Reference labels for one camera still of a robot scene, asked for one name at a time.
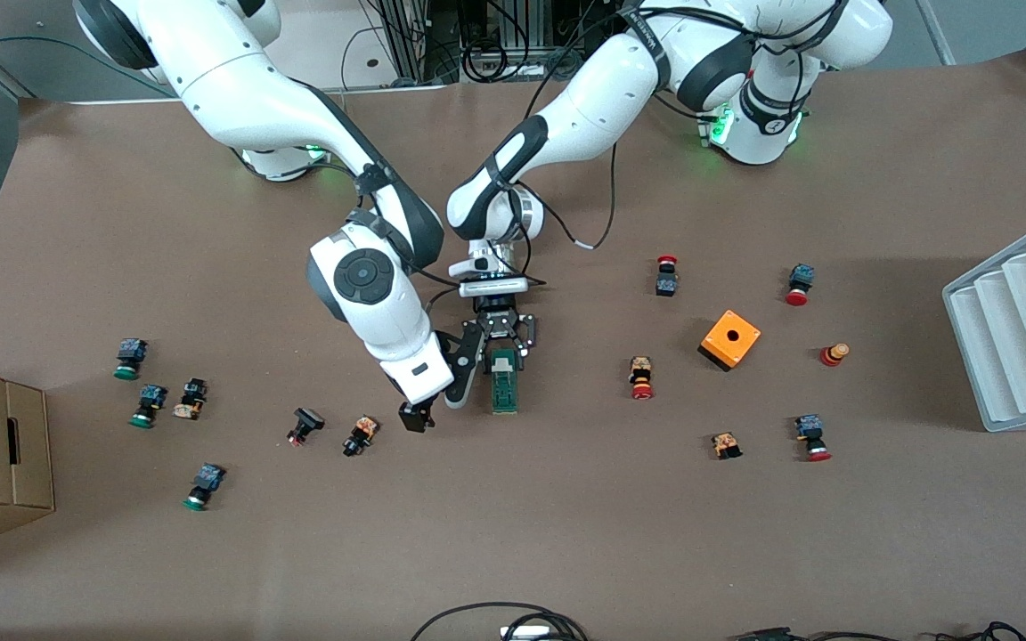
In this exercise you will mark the red mushroom button blue base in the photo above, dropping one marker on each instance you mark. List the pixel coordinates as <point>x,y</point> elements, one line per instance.
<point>809,429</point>
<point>802,276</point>

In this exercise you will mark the green mushroom push button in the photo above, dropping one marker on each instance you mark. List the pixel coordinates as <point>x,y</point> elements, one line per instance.
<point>132,350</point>
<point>153,396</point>
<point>208,479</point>

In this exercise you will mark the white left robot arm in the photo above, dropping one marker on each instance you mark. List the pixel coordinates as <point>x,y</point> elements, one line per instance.
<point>602,98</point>

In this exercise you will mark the small orange contact block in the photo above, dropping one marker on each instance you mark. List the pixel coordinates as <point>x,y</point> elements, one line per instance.
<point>726,443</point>

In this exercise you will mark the metal equipment rack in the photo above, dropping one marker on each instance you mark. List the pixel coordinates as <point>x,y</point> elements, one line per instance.
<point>442,36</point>

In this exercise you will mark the orange button enclosure box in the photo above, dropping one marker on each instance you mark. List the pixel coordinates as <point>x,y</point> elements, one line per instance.
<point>718,347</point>

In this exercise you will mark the black square button red base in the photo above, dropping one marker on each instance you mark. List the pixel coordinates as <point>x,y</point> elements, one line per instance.
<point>308,418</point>

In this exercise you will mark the grey white slotted tray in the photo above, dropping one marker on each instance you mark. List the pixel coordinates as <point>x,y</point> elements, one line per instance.
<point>1012,338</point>

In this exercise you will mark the white power strip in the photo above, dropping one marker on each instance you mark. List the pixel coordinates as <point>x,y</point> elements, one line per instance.
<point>526,633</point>

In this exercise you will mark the red yellow emergency stop head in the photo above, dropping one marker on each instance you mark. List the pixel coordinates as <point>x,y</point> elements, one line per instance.
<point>832,356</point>

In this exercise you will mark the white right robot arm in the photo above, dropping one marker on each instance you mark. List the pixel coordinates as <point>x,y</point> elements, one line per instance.
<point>237,80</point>

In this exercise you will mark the red mushroom button orange base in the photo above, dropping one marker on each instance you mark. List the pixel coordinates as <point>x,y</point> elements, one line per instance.
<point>641,369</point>

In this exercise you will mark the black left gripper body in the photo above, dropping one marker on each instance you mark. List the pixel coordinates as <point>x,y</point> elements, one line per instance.
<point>499,323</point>

